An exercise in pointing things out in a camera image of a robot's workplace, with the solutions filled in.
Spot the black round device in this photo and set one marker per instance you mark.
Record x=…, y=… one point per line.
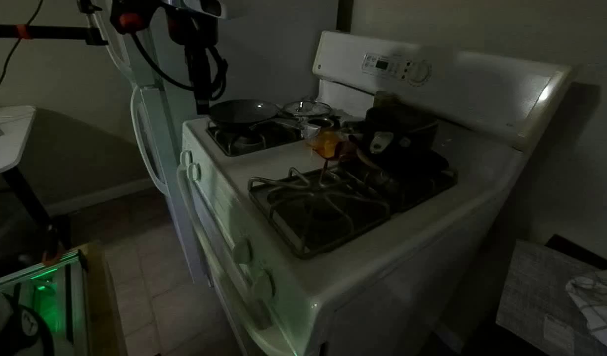
x=12, y=326

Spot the dark frying pan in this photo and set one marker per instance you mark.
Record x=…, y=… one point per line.
x=239, y=110

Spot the large black burner grate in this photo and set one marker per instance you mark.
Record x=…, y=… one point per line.
x=328, y=209

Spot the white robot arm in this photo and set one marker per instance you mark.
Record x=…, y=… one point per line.
x=176, y=11

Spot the white table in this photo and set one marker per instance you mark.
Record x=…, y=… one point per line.
x=6, y=134

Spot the small black burner grate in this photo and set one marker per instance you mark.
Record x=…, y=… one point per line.
x=249, y=138

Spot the white gas stove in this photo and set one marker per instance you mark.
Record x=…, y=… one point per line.
x=381, y=288

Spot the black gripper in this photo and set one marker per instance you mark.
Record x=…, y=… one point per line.
x=195, y=45

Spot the checkered cloth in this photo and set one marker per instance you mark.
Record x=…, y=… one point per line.
x=595, y=302

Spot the black kettle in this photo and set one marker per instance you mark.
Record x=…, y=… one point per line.
x=401, y=130

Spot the orange bean can foil lid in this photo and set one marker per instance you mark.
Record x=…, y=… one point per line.
x=328, y=142

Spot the shiny round lid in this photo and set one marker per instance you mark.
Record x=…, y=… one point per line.
x=308, y=108

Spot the grey cardboard box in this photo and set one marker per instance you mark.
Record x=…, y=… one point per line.
x=535, y=296

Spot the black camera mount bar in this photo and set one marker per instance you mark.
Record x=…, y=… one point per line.
x=45, y=31

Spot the green lit cabinet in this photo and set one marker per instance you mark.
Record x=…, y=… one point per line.
x=47, y=298

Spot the white refrigerator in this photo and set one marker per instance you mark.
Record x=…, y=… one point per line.
x=150, y=110

